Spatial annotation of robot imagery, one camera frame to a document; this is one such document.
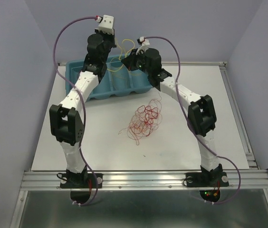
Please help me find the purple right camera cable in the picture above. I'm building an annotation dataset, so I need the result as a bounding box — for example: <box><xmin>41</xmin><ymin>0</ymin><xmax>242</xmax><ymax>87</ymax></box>
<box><xmin>145</xmin><ymin>35</ymin><xmax>241</xmax><ymax>205</ymax></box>

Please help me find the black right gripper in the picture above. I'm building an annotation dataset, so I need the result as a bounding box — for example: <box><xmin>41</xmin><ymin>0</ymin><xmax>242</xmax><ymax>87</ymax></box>
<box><xmin>120</xmin><ymin>48</ymin><xmax>152</xmax><ymax>76</ymax></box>

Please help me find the bundle of thin wires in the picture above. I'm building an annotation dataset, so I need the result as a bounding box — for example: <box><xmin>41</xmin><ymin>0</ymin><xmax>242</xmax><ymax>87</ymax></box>
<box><xmin>117</xmin><ymin>92</ymin><xmax>163</xmax><ymax>147</ymax></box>

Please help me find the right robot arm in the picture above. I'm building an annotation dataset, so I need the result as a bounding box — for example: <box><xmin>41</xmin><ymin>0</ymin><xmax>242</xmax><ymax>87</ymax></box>
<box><xmin>121</xmin><ymin>48</ymin><xmax>229</xmax><ymax>188</ymax></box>

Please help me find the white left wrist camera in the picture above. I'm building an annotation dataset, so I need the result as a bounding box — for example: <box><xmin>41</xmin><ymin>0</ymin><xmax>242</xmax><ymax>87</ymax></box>
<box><xmin>96</xmin><ymin>15</ymin><xmax>115</xmax><ymax>35</ymax></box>

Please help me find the aluminium front mounting rail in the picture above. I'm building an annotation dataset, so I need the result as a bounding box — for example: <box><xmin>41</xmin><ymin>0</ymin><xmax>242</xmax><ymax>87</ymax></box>
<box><xmin>20</xmin><ymin>170</ymin><xmax>268</xmax><ymax>191</ymax></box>

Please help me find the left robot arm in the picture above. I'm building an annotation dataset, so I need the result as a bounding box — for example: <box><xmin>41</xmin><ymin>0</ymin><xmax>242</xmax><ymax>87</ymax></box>
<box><xmin>49</xmin><ymin>28</ymin><xmax>116</xmax><ymax>188</ymax></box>

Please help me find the teal four-compartment tray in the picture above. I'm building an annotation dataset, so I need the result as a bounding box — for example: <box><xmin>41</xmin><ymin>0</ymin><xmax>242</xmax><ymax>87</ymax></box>
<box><xmin>65</xmin><ymin>56</ymin><xmax>152</xmax><ymax>101</ymax></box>

